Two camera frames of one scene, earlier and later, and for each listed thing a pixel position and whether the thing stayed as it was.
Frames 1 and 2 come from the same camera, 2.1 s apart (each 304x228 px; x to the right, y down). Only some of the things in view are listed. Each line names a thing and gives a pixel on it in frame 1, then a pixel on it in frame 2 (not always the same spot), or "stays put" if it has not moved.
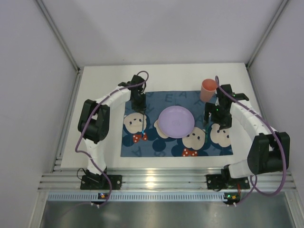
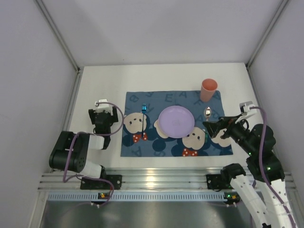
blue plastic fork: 143,131 stays put
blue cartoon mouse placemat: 142,137 stays put
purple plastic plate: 176,122 stays put
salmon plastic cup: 208,90 stays put
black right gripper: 221,121 -> 224,128
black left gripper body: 139,106 -> 102,118
